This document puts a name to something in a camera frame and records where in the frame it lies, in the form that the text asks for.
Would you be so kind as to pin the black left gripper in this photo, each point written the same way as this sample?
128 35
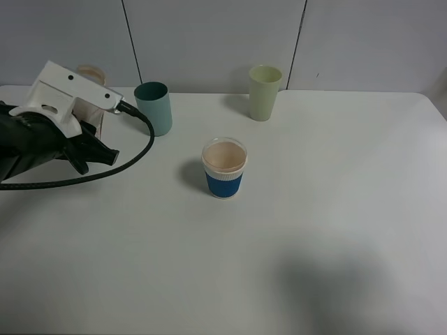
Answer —
31 139

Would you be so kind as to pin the clear plastic drink bottle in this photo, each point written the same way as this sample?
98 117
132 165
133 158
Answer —
84 111

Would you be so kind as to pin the blue sleeved paper cup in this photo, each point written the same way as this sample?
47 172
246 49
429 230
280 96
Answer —
224 160

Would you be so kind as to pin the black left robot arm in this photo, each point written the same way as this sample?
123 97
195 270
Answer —
30 139

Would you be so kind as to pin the teal plastic cup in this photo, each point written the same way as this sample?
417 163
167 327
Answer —
153 101

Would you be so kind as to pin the pale green plastic cup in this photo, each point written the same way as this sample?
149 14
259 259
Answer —
263 88

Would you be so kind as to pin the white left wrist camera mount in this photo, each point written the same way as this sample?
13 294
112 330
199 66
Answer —
57 89

